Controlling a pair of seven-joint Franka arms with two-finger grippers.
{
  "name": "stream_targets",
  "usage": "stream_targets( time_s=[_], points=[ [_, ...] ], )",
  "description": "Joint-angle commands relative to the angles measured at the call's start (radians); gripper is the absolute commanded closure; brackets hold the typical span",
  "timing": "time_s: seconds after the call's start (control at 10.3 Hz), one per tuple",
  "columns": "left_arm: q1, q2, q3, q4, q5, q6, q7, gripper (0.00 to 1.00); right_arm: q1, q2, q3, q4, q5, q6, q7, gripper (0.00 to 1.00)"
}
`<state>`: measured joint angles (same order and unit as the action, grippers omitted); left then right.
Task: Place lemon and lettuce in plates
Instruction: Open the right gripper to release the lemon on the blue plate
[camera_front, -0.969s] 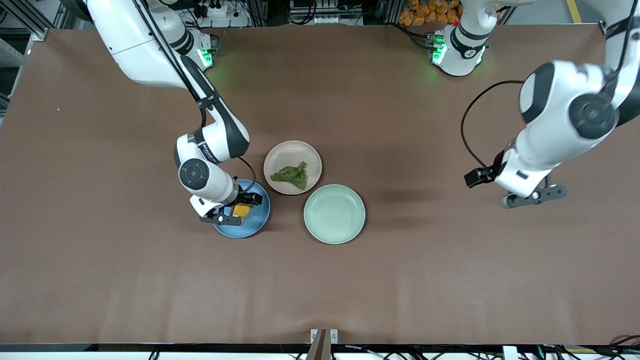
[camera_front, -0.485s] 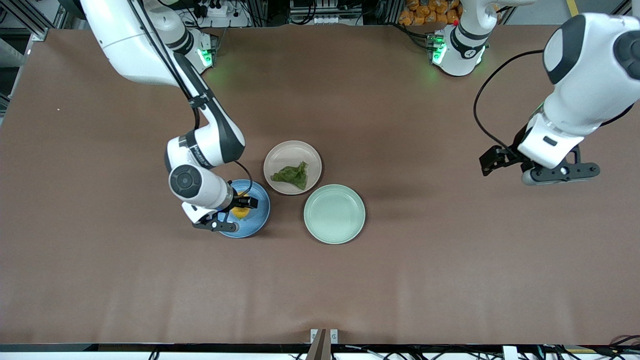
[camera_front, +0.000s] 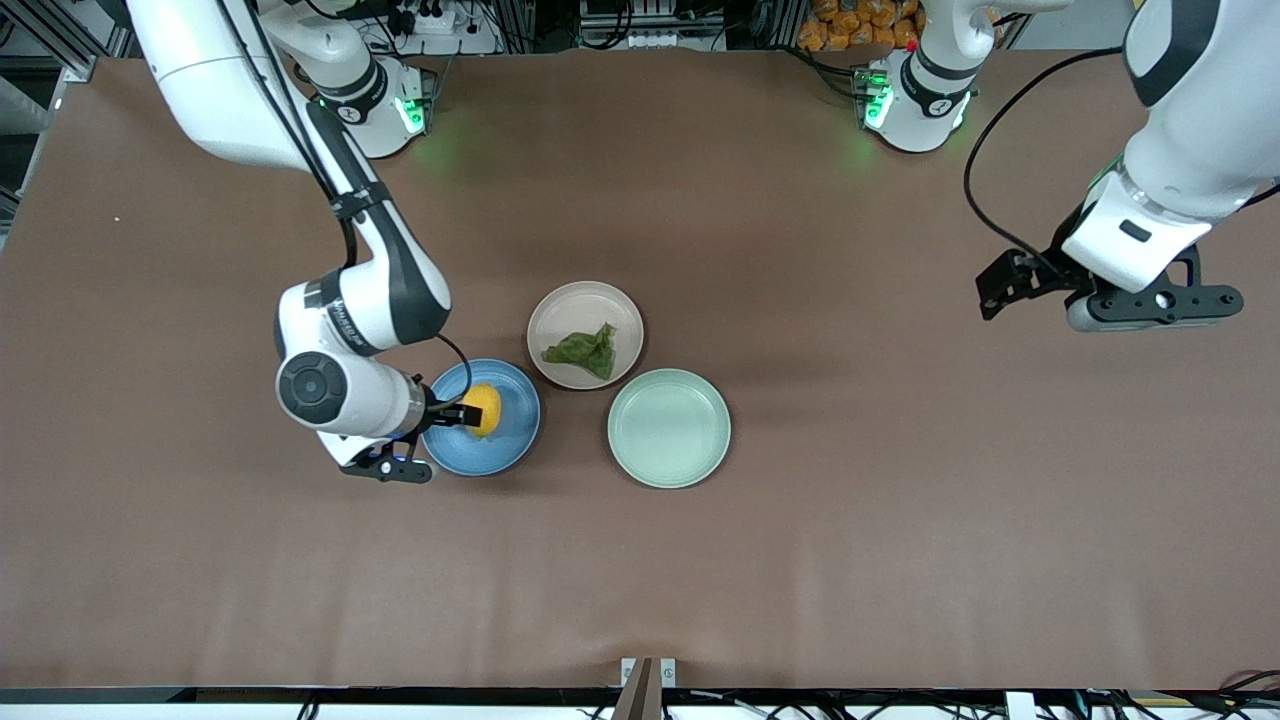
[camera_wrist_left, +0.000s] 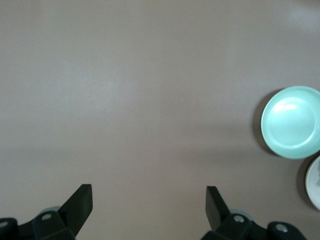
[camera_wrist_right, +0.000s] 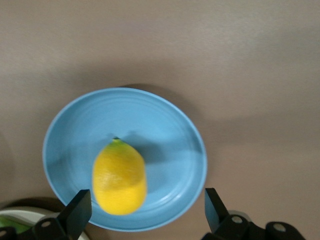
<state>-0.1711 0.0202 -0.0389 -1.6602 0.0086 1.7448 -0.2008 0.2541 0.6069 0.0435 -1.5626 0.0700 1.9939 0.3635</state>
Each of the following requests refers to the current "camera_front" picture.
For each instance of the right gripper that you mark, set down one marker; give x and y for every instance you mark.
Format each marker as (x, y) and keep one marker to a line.
(441, 410)

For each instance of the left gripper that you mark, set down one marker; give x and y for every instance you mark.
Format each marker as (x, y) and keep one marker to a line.
(1052, 272)

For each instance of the yellow lemon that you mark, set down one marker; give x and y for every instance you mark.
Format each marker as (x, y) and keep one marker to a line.
(488, 410)

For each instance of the green lettuce leaf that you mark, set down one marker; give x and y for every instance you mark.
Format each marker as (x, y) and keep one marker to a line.
(585, 350)

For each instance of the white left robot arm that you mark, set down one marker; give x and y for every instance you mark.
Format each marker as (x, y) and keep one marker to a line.
(1200, 120)

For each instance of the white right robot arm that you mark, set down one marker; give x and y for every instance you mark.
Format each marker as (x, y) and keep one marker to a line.
(390, 280)

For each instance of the blue round plate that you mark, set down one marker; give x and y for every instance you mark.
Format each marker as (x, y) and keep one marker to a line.
(510, 450)

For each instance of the beige round plate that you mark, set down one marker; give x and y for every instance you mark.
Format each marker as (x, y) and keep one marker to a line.
(585, 300)

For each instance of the pale green round plate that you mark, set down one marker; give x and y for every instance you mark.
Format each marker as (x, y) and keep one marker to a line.
(669, 428)

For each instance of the brown table covering sheet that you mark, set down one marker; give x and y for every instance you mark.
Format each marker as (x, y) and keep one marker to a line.
(200, 560)

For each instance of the pile of orange objects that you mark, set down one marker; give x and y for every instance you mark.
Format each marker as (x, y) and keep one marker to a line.
(850, 25)

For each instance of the black table edge strip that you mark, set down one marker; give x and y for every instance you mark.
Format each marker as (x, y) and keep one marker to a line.
(300, 695)

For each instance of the white power strip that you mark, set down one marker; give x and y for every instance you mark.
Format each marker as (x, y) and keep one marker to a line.
(435, 22)

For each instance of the small white box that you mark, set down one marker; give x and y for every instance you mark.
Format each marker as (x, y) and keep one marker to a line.
(1020, 706)

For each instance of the black electronics rack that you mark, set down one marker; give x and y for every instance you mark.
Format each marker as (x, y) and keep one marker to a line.
(650, 20)

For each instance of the small metal mounting bracket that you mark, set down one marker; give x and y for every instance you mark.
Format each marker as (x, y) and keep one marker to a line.
(668, 672)

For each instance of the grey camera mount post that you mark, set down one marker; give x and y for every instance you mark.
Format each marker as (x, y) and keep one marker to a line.
(640, 702)

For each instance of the aluminium frame post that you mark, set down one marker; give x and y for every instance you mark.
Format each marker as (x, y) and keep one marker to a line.
(65, 50)

